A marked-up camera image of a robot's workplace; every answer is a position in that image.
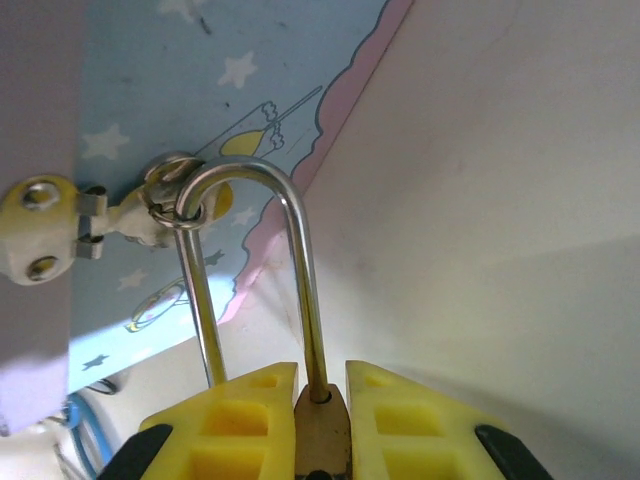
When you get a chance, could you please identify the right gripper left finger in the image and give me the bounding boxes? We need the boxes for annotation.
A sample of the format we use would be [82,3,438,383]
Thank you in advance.
[97,361,302,480]

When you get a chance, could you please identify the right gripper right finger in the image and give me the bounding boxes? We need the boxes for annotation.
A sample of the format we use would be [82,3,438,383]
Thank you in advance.
[343,360,554,480]

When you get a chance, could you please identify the brass padlock with steel shackle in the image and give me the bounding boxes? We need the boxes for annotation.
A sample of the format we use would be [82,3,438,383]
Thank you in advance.
[175,155,354,480]

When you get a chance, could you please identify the metal box hasp latch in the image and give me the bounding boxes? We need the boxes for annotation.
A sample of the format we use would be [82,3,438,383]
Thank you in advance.
[0,149,236,288]

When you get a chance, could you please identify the pastel cartoon storage box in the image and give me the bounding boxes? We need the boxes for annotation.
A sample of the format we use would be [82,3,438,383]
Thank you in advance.
[0,0,416,434]

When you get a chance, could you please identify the blue cable loop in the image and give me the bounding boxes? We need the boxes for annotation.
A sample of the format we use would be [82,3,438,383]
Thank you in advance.
[63,392,104,474]

